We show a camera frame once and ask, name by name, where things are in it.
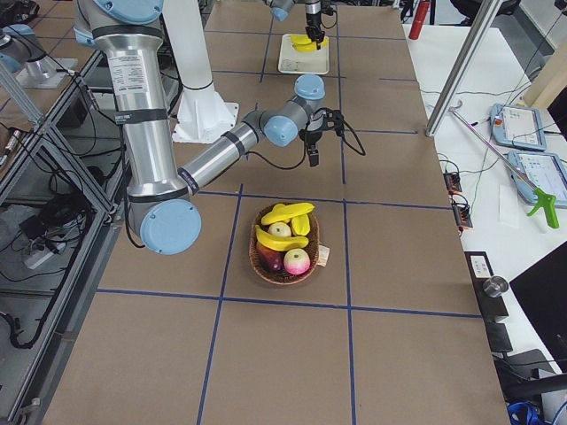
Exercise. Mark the long yellow toy banana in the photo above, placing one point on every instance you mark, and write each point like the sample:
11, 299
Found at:
286, 212

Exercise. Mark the far teach pendant tablet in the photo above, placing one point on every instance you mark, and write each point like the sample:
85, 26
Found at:
517, 127

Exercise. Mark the white rectangular bear tray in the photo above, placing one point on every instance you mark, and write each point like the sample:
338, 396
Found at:
292, 61

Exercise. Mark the small metal cup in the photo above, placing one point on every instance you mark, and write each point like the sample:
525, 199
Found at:
495, 286

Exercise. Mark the green tipped metal stand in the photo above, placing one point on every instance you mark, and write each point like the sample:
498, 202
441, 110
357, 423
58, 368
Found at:
544, 201

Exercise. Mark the paper tag on basket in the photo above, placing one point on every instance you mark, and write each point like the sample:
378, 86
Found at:
323, 255

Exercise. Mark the light yellow-green toy banana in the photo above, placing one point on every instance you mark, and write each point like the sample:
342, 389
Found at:
300, 39

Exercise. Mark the aluminium frame post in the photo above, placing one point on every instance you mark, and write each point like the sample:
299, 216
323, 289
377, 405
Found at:
484, 19

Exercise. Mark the dark red toy fruit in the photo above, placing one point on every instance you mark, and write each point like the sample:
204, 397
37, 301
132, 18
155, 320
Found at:
270, 260

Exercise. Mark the glossy yellow toy banana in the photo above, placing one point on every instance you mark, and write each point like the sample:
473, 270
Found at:
280, 243

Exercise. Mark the small yellow toy banana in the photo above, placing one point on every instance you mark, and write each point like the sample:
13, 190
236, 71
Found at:
300, 225

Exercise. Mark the near teach pendant tablet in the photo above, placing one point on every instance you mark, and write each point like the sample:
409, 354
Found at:
545, 170

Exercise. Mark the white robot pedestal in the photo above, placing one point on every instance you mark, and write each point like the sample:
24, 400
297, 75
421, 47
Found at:
202, 114

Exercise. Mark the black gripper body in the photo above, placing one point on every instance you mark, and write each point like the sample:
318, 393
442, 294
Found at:
313, 136
312, 17

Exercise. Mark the brown woven wicker basket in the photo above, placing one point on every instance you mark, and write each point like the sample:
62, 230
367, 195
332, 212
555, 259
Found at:
282, 277

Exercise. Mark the teach pendant tablet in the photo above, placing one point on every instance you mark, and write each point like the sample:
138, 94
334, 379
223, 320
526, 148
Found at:
545, 170
517, 127

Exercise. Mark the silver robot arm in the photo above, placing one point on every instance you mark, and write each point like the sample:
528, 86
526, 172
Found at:
147, 92
280, 10

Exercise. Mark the pink white toy peach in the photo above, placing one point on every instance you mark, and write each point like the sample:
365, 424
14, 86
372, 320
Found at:
296, 261

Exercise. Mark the red cylinder bottle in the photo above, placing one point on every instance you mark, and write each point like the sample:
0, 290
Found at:
419, 19

